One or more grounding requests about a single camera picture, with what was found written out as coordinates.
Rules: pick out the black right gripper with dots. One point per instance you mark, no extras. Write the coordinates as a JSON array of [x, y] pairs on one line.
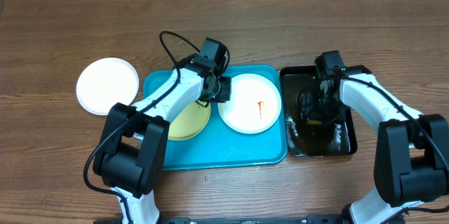
[[313, 112]]

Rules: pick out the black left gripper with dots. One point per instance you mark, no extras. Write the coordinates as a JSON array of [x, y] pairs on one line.
[[225, 95]]

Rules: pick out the yellow plate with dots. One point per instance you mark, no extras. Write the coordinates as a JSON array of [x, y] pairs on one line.
[[191, 121]]

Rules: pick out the white plate blue rim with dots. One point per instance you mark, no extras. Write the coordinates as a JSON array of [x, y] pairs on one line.
[[254, 105]]

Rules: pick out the white pink plate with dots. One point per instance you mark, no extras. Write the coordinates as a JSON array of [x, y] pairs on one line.
[[106, 82]]

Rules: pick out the green yellow sponge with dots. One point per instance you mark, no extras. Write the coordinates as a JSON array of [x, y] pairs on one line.
[[314, 122]]

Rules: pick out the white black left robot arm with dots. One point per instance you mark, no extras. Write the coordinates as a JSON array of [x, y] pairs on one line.
[[130, 155]]

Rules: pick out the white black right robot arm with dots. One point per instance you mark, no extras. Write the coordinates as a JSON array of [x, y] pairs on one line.
[[411, 157]]

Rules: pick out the teal plastic tray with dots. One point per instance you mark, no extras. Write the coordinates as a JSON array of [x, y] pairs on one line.
[[219, 146]]

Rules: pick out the black water basin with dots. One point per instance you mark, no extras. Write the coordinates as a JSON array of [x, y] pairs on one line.
[[306, 140]]

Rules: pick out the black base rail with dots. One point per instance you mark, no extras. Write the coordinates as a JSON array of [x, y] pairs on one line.
[[310, 219]]

